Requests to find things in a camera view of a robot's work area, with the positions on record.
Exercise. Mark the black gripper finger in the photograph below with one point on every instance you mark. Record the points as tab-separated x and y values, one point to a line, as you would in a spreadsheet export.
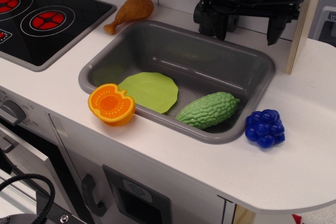
219	17
280	16

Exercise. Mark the blue toy blueberries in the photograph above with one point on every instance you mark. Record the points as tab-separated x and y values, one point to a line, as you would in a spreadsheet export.
265	128

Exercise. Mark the grey toy sink basin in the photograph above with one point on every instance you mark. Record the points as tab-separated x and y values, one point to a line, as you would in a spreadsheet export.
199	65

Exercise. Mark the light green toy plate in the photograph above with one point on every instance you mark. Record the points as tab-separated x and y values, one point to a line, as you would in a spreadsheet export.
151	90

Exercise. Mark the black toy faucet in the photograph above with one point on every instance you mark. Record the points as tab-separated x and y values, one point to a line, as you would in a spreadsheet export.
202	18

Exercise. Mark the grey background appliance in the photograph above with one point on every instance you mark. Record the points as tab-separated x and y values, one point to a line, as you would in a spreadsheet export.
325	28

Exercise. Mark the wooden side panel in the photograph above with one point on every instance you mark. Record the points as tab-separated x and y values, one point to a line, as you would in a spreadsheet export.
307	11

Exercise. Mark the brown toy chicken drumstick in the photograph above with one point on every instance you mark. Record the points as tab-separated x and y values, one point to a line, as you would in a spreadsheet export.
130	11

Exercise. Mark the green toy bitter gourd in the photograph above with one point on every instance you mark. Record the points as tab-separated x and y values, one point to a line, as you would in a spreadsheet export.
209	110

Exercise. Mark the orange toy pumpkin half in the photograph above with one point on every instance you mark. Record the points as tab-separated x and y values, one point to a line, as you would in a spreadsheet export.
111	105

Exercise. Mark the black toy stove top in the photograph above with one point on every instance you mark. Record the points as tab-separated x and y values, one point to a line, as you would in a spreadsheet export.
36	33

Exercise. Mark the grey dishwasher panel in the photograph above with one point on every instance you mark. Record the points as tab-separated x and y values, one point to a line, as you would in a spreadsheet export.
137	201

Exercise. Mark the grey oven knob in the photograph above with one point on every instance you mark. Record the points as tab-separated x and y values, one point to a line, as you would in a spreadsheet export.
12	113

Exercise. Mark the oven door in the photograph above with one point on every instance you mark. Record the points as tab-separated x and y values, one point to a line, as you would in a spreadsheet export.
29	160

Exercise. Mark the grey cabinet door handle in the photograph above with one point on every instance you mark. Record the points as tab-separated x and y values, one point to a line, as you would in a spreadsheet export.
88	185

